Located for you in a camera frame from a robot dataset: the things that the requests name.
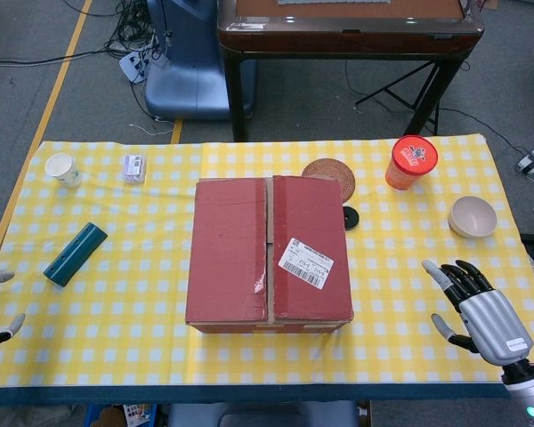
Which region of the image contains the yellow white checkered tablecloth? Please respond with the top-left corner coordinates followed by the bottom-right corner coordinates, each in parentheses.
top-left (0, 135), bottom-right (534, 387)

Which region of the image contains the small clear wrapped packet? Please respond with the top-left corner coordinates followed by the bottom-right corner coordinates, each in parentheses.
top-left (122, 154), bottom-right (148, 185)

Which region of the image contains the round woven rattan coaster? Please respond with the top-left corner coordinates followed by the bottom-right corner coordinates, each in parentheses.
top-left (301, 157), bottom-right (356, 201)

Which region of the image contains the orange cup with red lid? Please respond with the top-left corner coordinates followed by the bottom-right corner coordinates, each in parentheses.
top-left (384, 135), bottom-right (441, 191)

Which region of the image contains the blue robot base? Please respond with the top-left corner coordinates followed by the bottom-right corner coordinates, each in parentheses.
top-left (144, 0), bottom-right (257, 121)

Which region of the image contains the blue padded seat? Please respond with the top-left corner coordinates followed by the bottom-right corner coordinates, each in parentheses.
top-left (166, 399), bottom-right (361, 427)

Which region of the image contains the beige bowl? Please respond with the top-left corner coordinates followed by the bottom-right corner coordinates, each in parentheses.
top-left (448, 196), bottom-right (498, 239)

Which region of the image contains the red cardboard shipping box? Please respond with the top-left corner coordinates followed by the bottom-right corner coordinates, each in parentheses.
top-left (185, 174), bottom-right (355, 335)

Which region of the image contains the white paper cup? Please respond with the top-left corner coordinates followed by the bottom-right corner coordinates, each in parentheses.
top-left (44, 152), bottom-right (83, 189)

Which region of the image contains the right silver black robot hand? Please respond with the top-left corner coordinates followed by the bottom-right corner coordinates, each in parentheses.
top-left (421, 259), bottom-right (534, 367)

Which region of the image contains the dark wooden mahjong table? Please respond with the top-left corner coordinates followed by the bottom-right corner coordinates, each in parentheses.
top-left (216, 0), bottom-right (486, 142)

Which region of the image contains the long black floor cable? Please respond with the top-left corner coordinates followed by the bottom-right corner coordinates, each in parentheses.
top-left (0, 44), bottom-right (130, 68)

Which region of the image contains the teal metal block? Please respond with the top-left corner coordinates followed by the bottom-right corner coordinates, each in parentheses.
top-left (43, 222), bottom-right (109, 288)

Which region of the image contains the small black round disc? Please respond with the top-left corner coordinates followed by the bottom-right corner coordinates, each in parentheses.
top-left (342, 205), bottom-right (360, 231)

